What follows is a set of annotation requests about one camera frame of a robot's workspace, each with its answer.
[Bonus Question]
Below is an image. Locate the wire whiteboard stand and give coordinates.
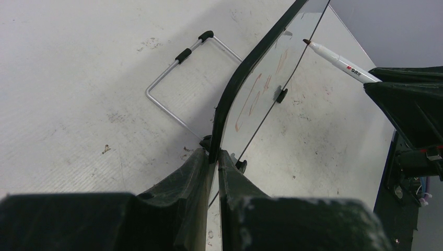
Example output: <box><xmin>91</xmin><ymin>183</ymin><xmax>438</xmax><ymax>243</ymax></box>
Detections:
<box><xmin>145</xmin><ymin>31</ymin><xmax>244</xmax><ymax>140</ymax></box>

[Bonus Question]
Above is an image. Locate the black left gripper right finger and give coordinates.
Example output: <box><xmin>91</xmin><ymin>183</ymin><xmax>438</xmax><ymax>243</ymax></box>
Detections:
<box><xmin>218</xmin><ymin>150</ymin><xmax>392</xmax><ymax>250</ymax></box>

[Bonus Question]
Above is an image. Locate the white marker pen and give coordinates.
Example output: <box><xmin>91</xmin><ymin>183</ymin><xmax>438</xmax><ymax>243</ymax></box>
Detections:
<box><xmin>303</xmin><ymin>39</ymin><xmax>381</xmax><ymax>84</ymax></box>

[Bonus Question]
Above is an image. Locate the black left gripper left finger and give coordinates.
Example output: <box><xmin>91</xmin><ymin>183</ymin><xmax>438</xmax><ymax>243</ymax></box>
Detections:
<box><xmin>1</xmin><ymin>149</ymin><xmax>213</xmax><ymax>250</ymax></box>

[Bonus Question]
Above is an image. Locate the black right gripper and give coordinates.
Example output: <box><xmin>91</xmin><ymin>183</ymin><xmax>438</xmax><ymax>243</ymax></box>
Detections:
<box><xmin>364</xmin><ymin>82</ymin><xmax>442</xmax><ymax>250</ymax></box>

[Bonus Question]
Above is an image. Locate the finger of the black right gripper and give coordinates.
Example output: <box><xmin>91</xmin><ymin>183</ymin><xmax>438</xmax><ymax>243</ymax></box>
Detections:
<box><xmin>369</xmin><ymin>66</ymin><xmax>442</xmax><ymax>83</ymax></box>

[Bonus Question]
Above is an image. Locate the black framed whiteboard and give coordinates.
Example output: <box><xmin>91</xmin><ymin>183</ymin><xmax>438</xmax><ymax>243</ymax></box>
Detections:
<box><xmin>199</xmin><ymin>0</ymin><xmax>332</xmax><ymax>209</ymax></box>

